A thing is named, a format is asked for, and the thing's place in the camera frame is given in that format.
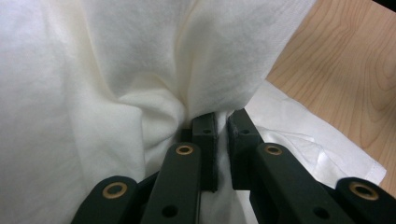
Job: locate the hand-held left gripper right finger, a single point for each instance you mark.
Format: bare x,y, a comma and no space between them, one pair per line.
241,137

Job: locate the white tiered skirt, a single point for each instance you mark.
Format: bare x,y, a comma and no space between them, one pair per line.
93,77

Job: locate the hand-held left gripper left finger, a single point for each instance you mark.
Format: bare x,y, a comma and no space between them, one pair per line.
205,146

